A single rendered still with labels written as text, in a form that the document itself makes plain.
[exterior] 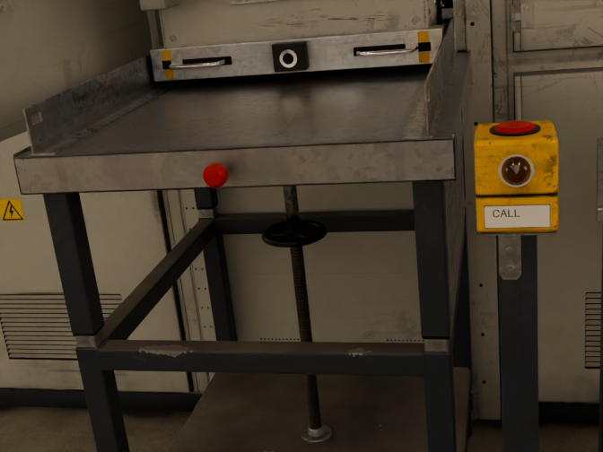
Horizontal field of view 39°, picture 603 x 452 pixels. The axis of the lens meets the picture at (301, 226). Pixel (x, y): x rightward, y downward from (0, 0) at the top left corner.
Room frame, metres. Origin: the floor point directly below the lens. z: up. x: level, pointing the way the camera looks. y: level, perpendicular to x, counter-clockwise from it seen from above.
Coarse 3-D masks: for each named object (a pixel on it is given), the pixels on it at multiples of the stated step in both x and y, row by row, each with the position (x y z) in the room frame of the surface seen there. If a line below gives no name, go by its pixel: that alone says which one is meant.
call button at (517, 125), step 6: (516, 120) 0.85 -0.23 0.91; (498, 126) 0.84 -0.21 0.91; (504, 126) 0.83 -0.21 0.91; (510, 126) 0.83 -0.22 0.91; (516, 126) 0.83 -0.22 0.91; (522, 126) 0.82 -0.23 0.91; (528, 126) 0.82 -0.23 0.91; (534, 126) 0.83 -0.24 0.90; (504, 132) 0.82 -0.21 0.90; (510, 132) 0.82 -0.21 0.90; (516, 132) 0.82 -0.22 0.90; (522, 132) 0.82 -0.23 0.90
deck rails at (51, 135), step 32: (448, 32) 1.53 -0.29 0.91; (128, 64) 1.53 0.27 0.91; (448, 64) 1.49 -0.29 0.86; (64, 96) 1.29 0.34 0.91; (96, 96) 1.39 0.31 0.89; (128, 96) 1.51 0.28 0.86; (32, 128) 1.19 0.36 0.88; (64, 128) 1.28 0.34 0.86; (96, 128) 1.31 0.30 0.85; (416, 128) 1.09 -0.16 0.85
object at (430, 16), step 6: (426, 0) 1.50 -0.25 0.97; (432, 0) 1.62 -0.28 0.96; (438, 0) 1.78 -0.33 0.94; (426, 6) 1.50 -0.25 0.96; (432, 6) 1.61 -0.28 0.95; (438, 6) 1.78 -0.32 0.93; (426, 12) 1.50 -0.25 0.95; (432, 12) 1.61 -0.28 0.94; (438, 12) 1.77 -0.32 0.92; (426, 18) 1.50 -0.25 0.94; (432, 18) 1.60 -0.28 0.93; (426, 24) 1.50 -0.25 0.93; (432, 24) 1.59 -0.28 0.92; (162, 30) 1.62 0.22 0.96; (162, 36) 1.62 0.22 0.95
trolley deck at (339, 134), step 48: (192, 96) 1.53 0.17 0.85; (240, 96) 1.48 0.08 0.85; (288, 96) 1.43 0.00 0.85; (336, 96) 1.39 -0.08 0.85; (384, 96) 1.34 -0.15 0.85; (96, 144) 1.22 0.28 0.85; (144, 144) 1.18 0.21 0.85; (192, 144) 1.15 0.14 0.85; (240, 144) 1.12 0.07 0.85; (288, 144) 1.09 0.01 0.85; (336, 144) 1.07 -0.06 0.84; (384, 144) 1.06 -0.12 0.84; (432, 144) 1.04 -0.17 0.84; (48, 192) 1.18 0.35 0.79; (96, 192) 1.16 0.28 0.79
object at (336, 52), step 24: (168, 48) 1.61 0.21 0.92; (192, 48) 1.60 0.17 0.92; (216, 48) 1.59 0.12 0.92; (240, 48) 1.57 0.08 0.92; (264, 48) 1.56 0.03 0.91; (312, 48) 1.54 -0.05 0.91; (336, 48) 1.53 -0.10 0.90; (360, 48) 1.52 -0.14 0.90; (384, 48) 1.51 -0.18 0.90; (432, 48) 1.49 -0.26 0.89; (192, 72) 1.60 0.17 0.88; (216, 72) 1.59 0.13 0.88; (240, 72) 1.57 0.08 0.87; (264, 72) 1.56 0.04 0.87; (288, 72) 1.55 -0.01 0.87
